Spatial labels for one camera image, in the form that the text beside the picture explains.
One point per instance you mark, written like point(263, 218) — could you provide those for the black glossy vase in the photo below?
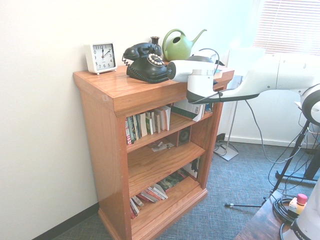
point(155, 45)

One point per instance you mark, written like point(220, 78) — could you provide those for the tall black white book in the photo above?
point(192, 168)

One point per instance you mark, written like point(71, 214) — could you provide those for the black camera tripod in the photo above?
point(290, 157)

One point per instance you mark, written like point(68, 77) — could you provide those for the oak wooden bookshelf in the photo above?
point(100, 150)

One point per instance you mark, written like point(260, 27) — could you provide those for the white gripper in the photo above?
point(218, 76)

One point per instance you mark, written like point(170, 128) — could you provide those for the tan paperback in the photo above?
point(156, 122)

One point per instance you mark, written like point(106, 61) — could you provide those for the green spine paperback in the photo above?
point(133, 128)

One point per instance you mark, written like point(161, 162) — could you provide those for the white book with red print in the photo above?
point(160, 191)

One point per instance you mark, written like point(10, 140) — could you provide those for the dark spine paperback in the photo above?
point(138, 126)

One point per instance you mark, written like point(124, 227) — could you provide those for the dark green flat book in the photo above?
point(172, 180)

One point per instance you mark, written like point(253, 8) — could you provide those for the cream-paged slim paperback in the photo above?
point(143, 125)

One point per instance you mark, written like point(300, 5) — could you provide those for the green plastic watering can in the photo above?
point(176, 48)

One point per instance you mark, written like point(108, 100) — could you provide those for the green cover paperback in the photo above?
point(149, 125)

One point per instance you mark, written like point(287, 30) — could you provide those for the white metal floor stand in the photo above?
point(227, 153)

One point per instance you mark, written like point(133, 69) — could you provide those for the black rotary telephone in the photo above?
point(146, 66)

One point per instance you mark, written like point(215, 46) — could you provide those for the red white spine paperback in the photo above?
point(128, 132)

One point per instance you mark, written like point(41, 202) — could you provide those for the pile of photo cards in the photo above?
point(161, 146)

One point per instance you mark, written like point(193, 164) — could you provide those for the thick white-paged paperback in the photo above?
point(165, 117)

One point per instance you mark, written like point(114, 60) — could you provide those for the yellow emergency stop button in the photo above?
point(298, 203)

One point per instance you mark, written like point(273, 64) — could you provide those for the black stand base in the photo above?
point(313, 165)

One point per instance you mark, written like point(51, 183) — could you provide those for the wooden box speaker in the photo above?
point(184, 136)

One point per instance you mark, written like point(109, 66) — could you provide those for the dark wooden table corner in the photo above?
point(260, 225)

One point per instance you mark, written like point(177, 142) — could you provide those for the white square alarm clock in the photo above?
point(102, 57)

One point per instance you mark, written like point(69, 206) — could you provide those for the window blinds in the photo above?
point(287, 25)

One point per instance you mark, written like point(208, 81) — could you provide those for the black tripod leg rod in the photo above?
point(245, 205)

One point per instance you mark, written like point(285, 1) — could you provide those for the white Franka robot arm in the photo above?
point(275, 72)

